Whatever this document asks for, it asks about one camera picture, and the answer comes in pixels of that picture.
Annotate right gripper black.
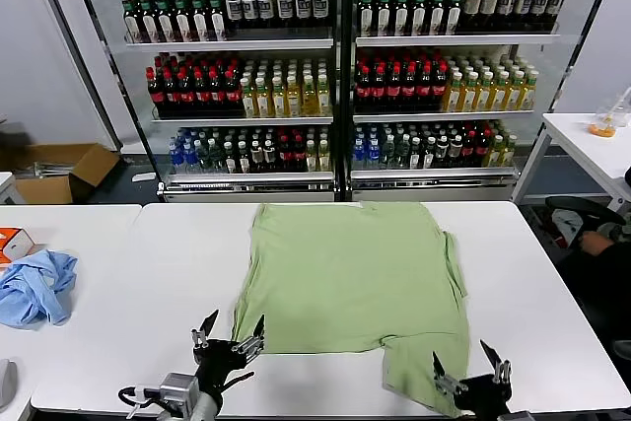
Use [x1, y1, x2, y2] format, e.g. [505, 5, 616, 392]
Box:
[432, 339, 514, 418]

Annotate green-capped white-label tea bottle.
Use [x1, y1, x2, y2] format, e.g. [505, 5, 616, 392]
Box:
[410, 0, 429, 37]
[121, 0, 140, 43]
[358, 0, 376, 38]
[392, 0, 411, 37]
[446, 0, 464, 36]
[139, 0, 157, 43]
[207, 0, 227, 42]
[173, 0, 191, 42]
[190, 0, 209, 42]
[155, 0, 174, 43]
[428, 0, 447, 36]
[375, 0, 393, 37]

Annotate white glass drinks cabinet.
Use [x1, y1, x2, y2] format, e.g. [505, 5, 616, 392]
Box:
[132, 0, 346, 204]
[344, 0, 566, 203]

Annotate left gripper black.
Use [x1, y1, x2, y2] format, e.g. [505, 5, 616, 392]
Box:
[191, 310, 267, 392]

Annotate open cardboard box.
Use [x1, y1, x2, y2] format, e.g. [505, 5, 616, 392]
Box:
[13, 143, 122, 205]

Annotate white low cabinet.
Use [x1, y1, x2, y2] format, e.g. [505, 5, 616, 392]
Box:
[0, 172, 25, 206]

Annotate glass beaker orange liquid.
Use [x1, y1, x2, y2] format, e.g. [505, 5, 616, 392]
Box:
[588, 104, 620, 139]

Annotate crumpled light blue shirt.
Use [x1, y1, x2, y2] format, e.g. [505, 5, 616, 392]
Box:
[0, 248, 79, 327]

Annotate white-capped beige-label dark bottle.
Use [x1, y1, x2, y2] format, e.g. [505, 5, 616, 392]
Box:
[462, 0, 482, 31]
[480, 0, 499, 31]

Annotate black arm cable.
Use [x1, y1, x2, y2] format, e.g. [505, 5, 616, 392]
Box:
[116, 385, 164, 420]

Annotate white side table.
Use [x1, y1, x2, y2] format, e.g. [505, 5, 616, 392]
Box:
[512, 112, 631, 213]

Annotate seated person dark clothes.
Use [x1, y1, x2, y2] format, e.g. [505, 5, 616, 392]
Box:
[559, 211, 631, 363]

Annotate black bag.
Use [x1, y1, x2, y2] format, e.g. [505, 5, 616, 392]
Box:
[0, 128, 32, 161]

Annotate orange and white box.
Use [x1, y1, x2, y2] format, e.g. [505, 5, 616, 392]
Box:
[0, 227, 35, 260]

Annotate white plastic bag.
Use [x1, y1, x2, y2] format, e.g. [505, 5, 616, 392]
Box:
[550, 207, 582, 248]

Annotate grey rounded device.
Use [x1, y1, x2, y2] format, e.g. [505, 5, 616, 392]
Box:
[0, 358, 19, 407]

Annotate seated person hand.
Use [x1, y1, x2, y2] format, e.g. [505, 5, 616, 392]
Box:
[579, 232, 616, 257]

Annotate white strips in carton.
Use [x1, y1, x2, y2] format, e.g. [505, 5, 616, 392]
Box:
[29, 161, 73, 178]

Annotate small red-capped cola bottle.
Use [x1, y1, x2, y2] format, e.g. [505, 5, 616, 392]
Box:
[460, 130, 477, 169]
[474, 130, 489, 169]
[276, 134, 293, 174]
[291, 134, 307, 174]

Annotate black office chair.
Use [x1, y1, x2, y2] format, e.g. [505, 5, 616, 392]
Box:
[544, 195, 627, 254]

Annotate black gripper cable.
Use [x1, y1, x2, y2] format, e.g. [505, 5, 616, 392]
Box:
[221, 370, 256, 389]

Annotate light green printed t-shirt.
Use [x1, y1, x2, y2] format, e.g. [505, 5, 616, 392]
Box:
[230, 201, 472, 417]

